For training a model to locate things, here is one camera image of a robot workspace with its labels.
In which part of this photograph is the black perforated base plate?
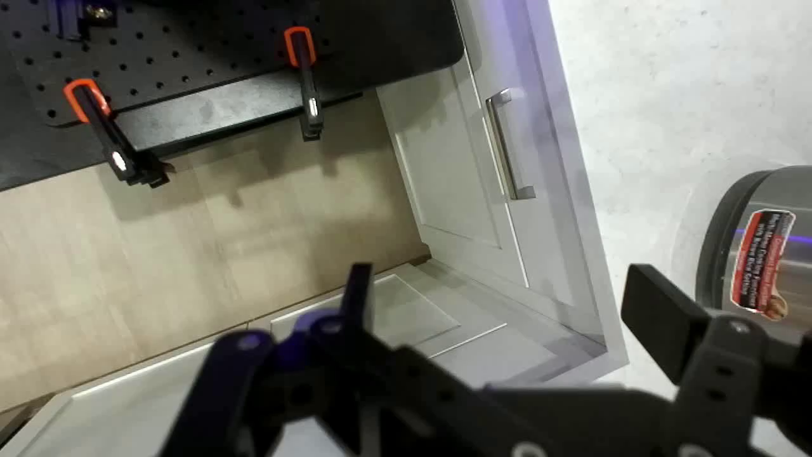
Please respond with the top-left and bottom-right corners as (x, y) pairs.
(0, 0), (467, 193)

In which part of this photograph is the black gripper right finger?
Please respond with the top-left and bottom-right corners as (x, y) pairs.
(618, 261), (812, 457)

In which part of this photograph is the silver rice cooker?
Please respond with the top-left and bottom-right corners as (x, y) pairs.
(692, 163), (812, 345)

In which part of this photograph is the white drawer front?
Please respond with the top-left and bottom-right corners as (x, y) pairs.
(375, 0), (630, 383)
(0, 260), (608, 457)

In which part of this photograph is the silver cabinet handle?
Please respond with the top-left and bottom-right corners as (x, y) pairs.
(483, 86), (537, 204)

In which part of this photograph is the orange and black clamp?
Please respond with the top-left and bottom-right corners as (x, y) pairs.
(281, 24), (328, 144)
(61, 77), (172, 190)

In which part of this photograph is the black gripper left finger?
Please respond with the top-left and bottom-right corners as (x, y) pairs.
(159, 261), (542, 457)

